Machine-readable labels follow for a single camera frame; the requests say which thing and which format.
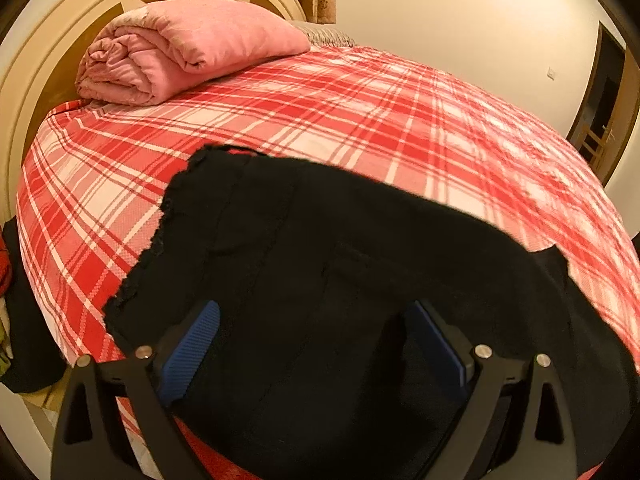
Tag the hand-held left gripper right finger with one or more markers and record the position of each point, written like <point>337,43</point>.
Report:
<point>440,355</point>

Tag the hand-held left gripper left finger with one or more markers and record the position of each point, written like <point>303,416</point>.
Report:
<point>192,347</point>

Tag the black pants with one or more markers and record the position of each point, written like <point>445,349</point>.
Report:
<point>320,240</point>

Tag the dark cloth pile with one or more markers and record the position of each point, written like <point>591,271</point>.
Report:
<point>30,340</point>

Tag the red cloth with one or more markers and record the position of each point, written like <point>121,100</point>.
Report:
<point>4,265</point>

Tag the red plaid bed sheet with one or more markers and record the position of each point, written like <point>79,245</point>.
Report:
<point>350,110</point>

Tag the pink folded quilt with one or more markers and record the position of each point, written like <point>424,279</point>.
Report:
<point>200,45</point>

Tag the brown wooden door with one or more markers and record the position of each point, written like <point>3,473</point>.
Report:
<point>592,85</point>

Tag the cream round headboard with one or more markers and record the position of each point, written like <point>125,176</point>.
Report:
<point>30,75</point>

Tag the grey striped pillow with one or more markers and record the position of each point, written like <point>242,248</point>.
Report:
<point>327,35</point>

